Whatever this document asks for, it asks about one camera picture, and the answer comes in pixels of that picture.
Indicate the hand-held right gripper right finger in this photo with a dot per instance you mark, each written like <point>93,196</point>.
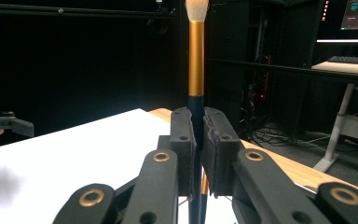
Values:
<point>220,149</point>

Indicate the thin orange-ferrule makeup brush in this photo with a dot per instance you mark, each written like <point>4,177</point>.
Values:
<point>204,186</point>

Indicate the white-legged desk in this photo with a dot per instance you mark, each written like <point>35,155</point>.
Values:
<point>338,124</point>

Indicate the black keyboard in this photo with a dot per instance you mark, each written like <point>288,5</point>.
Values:
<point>354,60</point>

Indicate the black metal crossbar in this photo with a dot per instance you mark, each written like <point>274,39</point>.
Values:
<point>276,68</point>
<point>74,11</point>

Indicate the white board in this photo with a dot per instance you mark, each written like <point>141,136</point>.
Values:
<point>74,161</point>

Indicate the white-bristle gold-ferrule makeup brush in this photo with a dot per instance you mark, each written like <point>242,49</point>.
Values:
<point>196,62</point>

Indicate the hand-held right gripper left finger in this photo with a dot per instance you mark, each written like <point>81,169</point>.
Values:
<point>185,146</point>

